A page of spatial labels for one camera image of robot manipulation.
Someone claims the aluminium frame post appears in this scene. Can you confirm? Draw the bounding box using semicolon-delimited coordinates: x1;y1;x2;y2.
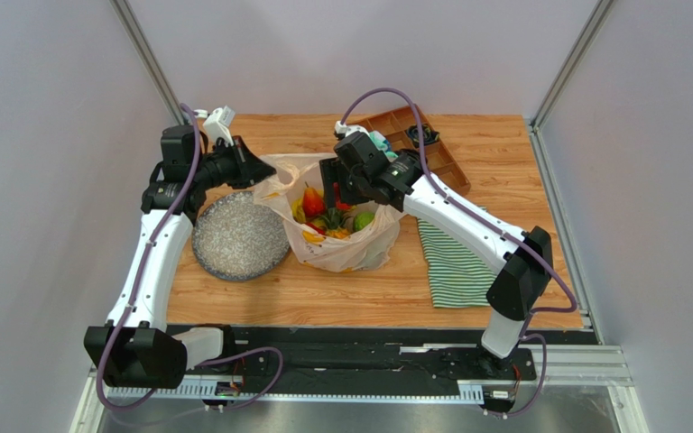
531;0;616;128
110;0;189;124

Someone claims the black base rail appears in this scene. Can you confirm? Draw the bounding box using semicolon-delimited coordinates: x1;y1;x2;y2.
124;324;600;407

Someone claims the right aluminium frame post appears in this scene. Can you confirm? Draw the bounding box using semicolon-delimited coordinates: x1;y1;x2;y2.
531;0;616;128

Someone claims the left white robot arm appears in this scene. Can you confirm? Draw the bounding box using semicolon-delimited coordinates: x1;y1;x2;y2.
84;125;275;390

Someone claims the mint green sock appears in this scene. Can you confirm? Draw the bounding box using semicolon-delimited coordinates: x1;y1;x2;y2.
369;131;398;161

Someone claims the small pineapple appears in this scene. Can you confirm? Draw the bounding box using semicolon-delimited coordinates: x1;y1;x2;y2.
318;207;351;239

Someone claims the green striped cloth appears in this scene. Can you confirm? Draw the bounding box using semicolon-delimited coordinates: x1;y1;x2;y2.
417;218;495;309

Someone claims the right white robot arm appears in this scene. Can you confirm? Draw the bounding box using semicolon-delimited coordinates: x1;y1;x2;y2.
319;132;553;359

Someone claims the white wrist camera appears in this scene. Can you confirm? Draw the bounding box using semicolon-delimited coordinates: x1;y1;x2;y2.
334;121;370;140
194;106;236;147

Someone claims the left aluminium frame post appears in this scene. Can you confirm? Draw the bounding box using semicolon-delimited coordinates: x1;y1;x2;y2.
110;0;189;124

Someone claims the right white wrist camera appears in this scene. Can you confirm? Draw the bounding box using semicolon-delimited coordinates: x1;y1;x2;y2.
334;121;370;140

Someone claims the red bell pepper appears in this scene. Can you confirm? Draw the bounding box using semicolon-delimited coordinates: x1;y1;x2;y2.
301;185;352;239

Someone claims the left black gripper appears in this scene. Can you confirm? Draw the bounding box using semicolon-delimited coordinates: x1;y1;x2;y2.
191;136;275;192

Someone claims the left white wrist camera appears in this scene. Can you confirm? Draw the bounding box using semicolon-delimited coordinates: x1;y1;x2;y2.
194;106;236;147

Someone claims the small red orange fruit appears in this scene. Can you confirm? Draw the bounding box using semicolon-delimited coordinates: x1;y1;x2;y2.
301;183;328;218

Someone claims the grey fruit plate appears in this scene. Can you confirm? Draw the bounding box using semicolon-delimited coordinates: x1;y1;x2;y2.
191;191;291;281

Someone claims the yellow banana bunch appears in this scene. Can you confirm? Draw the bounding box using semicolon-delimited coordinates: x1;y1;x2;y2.
291;197;325;235

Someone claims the translucent beige plastic bag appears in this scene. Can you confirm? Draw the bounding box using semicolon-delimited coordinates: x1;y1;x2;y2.
254;153;404;272

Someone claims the black yellow sock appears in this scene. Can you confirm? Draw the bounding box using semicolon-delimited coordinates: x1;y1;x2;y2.
405;124;439;149

